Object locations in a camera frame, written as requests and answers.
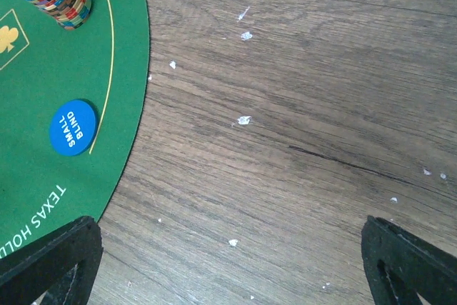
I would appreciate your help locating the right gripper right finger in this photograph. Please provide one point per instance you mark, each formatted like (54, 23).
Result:
(402, 268)

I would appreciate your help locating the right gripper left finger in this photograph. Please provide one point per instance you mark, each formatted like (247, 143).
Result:
(60, 267)

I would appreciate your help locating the blue small blind button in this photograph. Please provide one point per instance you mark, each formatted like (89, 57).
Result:
(73, 128)

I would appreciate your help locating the green round poker mat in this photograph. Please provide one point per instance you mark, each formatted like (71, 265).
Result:
(104, 62)

